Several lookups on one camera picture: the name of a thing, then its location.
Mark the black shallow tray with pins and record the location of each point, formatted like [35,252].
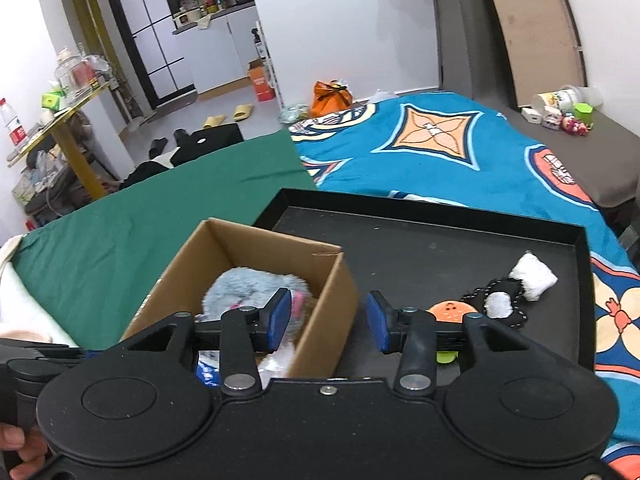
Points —
[425,260]

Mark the white labelled tub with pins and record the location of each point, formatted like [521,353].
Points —
[552,101]

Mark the clear plastic bag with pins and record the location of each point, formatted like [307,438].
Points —
[277,362]

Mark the orange burger plush toy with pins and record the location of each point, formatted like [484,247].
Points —
[450,310]

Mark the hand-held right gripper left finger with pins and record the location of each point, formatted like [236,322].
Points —
[280,320]

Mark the spray bottle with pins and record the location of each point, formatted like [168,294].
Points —
[258,44]

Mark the blue tissue pack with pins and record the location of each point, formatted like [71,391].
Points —
[206,372]

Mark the grey plush toy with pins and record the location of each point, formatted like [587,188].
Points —
[245,287]

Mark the white plastic bag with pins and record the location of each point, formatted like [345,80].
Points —
[384,96]

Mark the person's left hand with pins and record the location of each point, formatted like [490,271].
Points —
[30,452]

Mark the black framed sliding door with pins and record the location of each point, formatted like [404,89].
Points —
[150,35]

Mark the grey panel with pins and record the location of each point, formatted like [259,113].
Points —
[460,30]

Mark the black laptop bag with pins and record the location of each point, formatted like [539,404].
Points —
[210,142]

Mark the blue patterned blanket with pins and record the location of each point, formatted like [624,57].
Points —
[500,160]

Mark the white small appliance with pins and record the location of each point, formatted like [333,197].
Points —
[182,19]

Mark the clear plastic cup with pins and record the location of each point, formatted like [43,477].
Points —
[590,95]

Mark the crumpled clear bag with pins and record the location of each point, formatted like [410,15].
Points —
[293,113]

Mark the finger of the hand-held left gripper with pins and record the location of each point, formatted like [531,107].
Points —
[45,352]

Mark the black white plush toy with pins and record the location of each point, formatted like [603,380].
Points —
[532,272]

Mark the yellow table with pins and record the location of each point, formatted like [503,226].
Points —
[75,155]

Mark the red toy figurine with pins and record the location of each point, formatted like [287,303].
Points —
[575,125]

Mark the green cube toy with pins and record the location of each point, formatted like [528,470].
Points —
[54,100]

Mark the beige cloth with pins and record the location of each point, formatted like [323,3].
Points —
[205,21]

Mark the red label plastic bottle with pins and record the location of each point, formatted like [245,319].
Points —
[12,125]

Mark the grey mattress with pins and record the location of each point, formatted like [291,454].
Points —
[600,160]

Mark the green cup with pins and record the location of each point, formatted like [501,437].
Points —
[583,112]

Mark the green bedsheet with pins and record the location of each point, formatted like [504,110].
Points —
[150,230]

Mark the black white cloth pile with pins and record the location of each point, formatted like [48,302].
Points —
[150,170]

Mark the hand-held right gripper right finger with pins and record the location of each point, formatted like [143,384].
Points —
[377,322]

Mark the yellow slipper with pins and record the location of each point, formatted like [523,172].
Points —
[214,122]
[243,112]

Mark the brown cardboard box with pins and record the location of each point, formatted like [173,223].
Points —
[325,340]

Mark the orange cardboard box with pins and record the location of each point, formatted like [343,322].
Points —
[261,82]

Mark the white charger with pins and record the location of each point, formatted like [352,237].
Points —
[531,115]

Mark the white cabinet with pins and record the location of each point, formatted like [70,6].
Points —
[215,55]

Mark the black slipper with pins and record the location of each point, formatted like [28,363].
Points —
[157,148]
[181,136]

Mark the orange bag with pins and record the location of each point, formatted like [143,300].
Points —
[330,100]

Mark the glass jars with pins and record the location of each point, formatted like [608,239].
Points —
[80,72]

